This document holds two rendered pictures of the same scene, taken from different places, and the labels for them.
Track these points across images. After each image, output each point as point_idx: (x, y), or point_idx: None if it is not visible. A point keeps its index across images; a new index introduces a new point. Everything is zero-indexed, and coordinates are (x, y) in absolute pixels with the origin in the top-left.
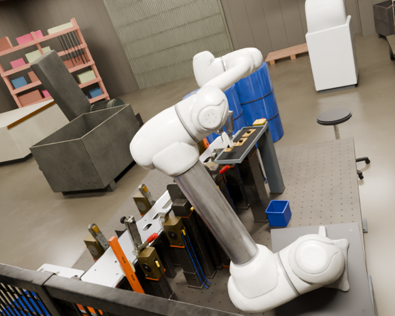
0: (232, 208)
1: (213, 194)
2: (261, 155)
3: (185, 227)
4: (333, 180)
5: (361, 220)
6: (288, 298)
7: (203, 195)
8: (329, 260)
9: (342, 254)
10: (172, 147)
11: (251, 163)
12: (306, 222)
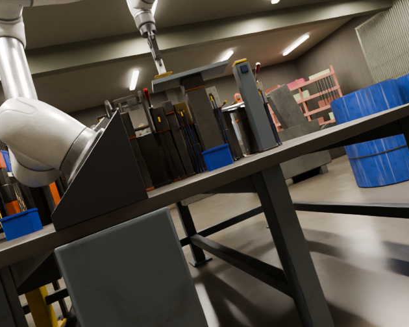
0: (185, 148)
1: (2, 62)
2: (243, 102)
3: None
4: (320, 134)
5: (254, 159)
6: (16, 165)
7: None
8: None
9: (42, 122)
10: None
11: (191, 96)
12: (224, 167)
